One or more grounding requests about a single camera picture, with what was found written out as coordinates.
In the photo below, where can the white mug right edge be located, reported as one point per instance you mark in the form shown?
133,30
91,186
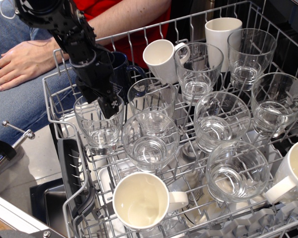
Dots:
285,183

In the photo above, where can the red shirt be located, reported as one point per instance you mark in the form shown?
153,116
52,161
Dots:
133,42

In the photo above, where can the clear glass cup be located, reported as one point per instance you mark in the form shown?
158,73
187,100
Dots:
102,134

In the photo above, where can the clear glass behind centre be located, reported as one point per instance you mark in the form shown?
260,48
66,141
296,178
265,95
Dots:
151,94

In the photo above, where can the blue jeans leg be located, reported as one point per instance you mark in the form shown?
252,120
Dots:
24,105

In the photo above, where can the grey plastic tine holder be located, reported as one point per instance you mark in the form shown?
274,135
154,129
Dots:
266,223

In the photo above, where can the grey plastic rack handle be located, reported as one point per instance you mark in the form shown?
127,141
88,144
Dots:
81,198

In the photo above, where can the clear glass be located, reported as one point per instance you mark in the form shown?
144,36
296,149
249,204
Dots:
274,103
151,94
150,140
249,52
236,171
198,67
220,117

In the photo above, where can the dark blue mug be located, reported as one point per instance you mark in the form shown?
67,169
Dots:
121,79

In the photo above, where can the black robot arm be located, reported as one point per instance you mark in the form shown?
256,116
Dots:
39,14

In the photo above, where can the tall white cup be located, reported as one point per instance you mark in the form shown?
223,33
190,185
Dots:
217,32

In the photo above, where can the clear glass top right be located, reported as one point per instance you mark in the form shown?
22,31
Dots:
249,52

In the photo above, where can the clear glass front right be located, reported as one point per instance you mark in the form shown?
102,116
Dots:
236,171

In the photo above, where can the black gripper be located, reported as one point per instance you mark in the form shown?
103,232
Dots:
90,61

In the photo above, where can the cream mug front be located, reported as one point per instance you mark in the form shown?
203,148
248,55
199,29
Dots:
141,201

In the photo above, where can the clear glass middle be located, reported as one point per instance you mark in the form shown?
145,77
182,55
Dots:
220,117

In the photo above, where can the white tilted mug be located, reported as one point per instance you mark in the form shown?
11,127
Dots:
158,56

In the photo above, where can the grey wire dishwasher rack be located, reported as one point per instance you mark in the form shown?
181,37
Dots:
285,60

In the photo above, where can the white lower dishwasher tray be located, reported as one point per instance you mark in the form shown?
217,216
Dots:
104,172

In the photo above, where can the person's forearm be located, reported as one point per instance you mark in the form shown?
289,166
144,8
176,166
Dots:
112,17

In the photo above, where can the clear glass top centre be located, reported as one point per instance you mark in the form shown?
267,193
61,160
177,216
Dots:
198,67

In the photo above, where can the clear glass front centre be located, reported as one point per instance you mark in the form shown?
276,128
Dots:
150,140

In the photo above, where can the person's bare hand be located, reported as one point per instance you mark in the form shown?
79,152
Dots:
26,61

